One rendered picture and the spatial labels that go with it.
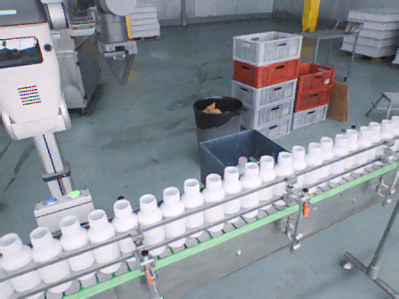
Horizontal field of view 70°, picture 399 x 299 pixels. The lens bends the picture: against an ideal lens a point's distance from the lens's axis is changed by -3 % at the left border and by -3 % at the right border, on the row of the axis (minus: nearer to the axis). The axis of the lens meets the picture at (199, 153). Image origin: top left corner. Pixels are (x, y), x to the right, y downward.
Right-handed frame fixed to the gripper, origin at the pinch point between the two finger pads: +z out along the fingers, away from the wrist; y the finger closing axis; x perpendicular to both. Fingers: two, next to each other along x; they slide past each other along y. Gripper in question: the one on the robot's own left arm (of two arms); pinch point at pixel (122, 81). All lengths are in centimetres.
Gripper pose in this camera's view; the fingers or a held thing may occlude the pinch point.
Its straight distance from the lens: 72.0
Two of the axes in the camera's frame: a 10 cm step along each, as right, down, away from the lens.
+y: -4.4, -4.2, 7.9
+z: 0.4, 8.7, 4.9
